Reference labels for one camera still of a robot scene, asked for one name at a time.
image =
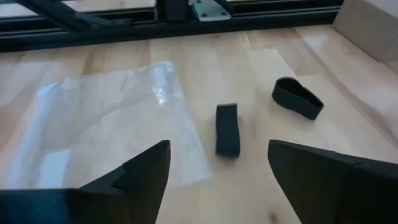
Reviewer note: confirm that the brown cardboard box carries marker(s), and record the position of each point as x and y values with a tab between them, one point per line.
370	28

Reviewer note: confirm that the black aluminium table frame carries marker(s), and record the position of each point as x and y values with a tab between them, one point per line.
93	34

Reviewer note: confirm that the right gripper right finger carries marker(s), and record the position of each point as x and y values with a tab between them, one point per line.
335	189

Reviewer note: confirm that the wide black rubber band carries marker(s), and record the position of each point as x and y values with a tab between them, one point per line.
228	130
298	104

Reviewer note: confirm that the clear plastic zip bag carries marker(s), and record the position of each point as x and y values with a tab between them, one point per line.
102	118

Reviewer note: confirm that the silver metal mounting bracket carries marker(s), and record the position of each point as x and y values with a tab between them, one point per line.
210	11

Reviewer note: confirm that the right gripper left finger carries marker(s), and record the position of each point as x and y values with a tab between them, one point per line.
93	205

